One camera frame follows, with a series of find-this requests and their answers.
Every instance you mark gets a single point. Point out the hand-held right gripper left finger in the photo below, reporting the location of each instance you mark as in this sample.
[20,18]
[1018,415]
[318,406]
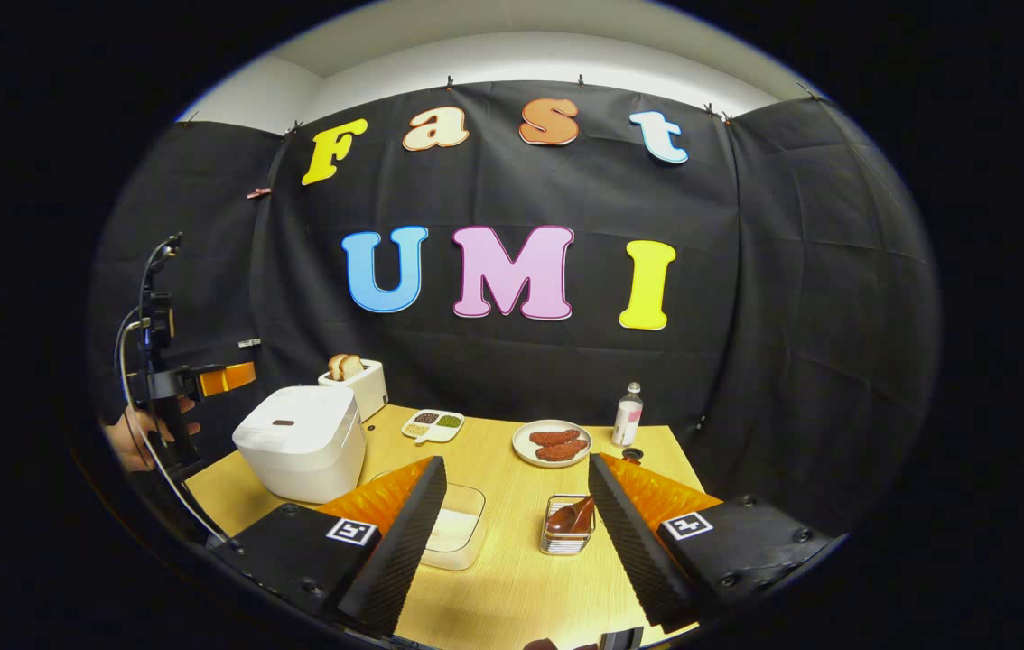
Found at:
[399,542]

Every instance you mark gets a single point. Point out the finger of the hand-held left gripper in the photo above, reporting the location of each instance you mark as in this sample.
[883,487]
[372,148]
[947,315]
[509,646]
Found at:
[228,379]

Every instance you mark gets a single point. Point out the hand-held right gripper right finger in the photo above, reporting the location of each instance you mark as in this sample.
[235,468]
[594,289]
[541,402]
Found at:
[634,546]

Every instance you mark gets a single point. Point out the white rice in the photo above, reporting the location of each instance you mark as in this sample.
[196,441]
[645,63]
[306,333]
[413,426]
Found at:
[453,533]

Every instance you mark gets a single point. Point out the brown wooden spoon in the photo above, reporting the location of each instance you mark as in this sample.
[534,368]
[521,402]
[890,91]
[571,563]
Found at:
[562,519]

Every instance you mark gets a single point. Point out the white rice cooker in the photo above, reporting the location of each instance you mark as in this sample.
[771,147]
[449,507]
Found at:
[304,451]

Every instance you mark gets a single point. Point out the clear plastic rice box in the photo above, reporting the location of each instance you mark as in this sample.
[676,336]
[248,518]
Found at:
[467,555]

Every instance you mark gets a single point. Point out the toasted bread slice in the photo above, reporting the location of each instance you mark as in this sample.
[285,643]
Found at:
[336,366]
[352,366]

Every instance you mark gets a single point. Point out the reddish brown sausage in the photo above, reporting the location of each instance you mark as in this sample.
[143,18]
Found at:
[562,451]
[555,438]

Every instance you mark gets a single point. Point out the white divided grain dish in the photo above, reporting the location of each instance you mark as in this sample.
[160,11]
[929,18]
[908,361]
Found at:
[432,427]

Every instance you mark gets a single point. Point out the clear bottle with pink label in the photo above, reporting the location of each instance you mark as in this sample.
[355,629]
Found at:
[627,420]

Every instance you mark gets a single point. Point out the white toaster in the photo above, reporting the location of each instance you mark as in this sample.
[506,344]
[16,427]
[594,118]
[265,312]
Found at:
[367,393]

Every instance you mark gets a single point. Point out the white round plate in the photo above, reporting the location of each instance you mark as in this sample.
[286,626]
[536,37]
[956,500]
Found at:
[521,450]

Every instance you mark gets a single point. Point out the copper cloth clip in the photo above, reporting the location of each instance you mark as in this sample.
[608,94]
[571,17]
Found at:
[259,192]

